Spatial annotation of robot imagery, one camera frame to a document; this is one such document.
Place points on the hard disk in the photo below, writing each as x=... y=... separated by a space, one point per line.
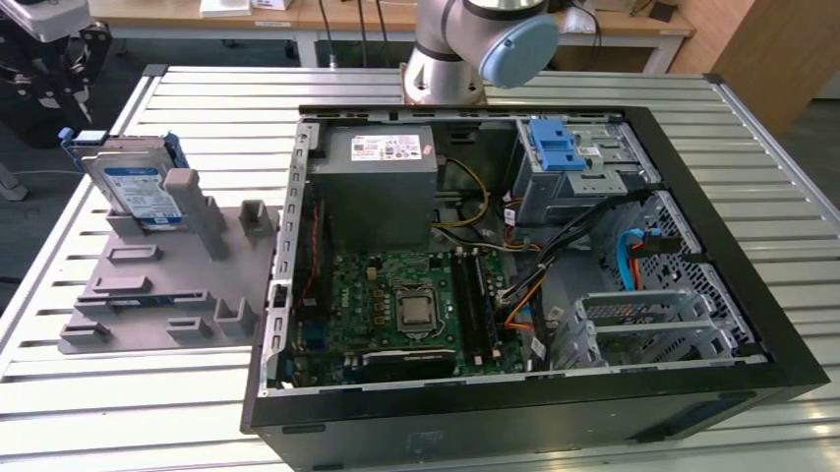
x=138 y=187

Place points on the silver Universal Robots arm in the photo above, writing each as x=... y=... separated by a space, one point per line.
x=453 y=74

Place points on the metal disk bay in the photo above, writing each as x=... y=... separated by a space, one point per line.
x=643 y=296

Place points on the black bin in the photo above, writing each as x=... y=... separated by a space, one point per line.
x=46 y=135

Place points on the long wooden desk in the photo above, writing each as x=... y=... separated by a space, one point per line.
x=151 y=15

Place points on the white table leg foot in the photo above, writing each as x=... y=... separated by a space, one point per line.
x=14 y=187

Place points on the white flat box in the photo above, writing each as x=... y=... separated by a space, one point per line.
x=226 y=7

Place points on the white box black print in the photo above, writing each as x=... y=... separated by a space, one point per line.
x=273 y=4

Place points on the grey parts rack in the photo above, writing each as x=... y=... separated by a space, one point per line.
x=165 y=275

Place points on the grey power supply unit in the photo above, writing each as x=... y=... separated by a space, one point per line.
x=374 y=206

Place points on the green motherboard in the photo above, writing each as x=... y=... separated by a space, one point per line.
x=367 y=295

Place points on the CPU socket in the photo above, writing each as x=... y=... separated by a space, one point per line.
x=396 y=314

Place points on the silver CPU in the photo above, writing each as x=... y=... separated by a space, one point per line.
x=417 y=311

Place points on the blue plastic drive latch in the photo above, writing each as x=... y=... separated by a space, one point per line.
x=554 y=147

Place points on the black RAM slot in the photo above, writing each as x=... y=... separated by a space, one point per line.
x=489 y=305
x=465 y=305

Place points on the black graphics card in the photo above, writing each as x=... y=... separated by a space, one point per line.
x=406 y=366

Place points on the metal optical drive cage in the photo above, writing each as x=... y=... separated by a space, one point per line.
x=591 y=184

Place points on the small brown box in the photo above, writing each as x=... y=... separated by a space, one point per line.
x=663 y=10

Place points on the black open PC case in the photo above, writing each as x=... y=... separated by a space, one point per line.
x=460 y=428

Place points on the brown wooden cabinet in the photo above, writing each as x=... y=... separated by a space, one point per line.
x=775 y=49

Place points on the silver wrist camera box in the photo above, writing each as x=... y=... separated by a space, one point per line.
x=46 y=17

